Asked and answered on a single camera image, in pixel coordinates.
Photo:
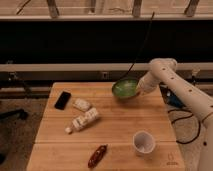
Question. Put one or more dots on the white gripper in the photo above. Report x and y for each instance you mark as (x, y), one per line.
(147, 84)

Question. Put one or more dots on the green ceramic bowl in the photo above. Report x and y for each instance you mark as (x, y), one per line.
(125, 88)

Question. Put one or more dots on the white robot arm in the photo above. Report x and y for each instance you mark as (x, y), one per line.
(200, 104)

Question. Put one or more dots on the blue object on floor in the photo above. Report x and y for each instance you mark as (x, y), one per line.
(173, 100)

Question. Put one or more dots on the white paper cup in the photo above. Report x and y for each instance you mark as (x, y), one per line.
(143, 143)

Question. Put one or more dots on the white plastic bottle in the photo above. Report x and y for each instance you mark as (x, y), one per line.
(82, 121)

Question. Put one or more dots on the small white packet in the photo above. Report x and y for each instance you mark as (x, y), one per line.
(82, 104)

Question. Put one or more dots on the black smartphone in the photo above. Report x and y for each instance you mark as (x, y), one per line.
(62, 100)

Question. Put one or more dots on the office chair base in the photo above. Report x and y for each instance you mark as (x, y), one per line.
(21, 113)

